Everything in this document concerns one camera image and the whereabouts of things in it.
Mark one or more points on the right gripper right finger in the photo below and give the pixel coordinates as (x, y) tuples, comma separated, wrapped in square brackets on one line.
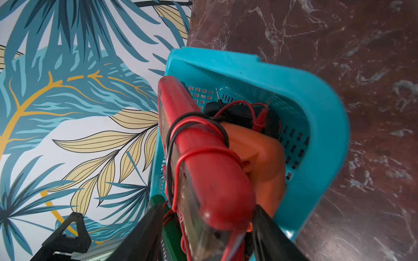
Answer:
[(270, 243)]

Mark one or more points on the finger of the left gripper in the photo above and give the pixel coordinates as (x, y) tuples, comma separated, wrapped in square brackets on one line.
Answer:
[(59, 247)]

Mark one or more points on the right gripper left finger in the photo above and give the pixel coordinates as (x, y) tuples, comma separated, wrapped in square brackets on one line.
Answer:
[(144, 241)]

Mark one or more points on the green multimeter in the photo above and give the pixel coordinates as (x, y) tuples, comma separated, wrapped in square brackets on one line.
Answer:
[(171, 233)]

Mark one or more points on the red multimeter face down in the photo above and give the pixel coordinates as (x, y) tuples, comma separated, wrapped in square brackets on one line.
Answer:
[(205, 182)]

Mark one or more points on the small orange clamp meter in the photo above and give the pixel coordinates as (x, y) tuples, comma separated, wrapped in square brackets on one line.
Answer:
[(263, 159)]

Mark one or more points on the teal plastic basket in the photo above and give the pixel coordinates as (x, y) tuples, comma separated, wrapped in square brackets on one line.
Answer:
[(314, 124)]

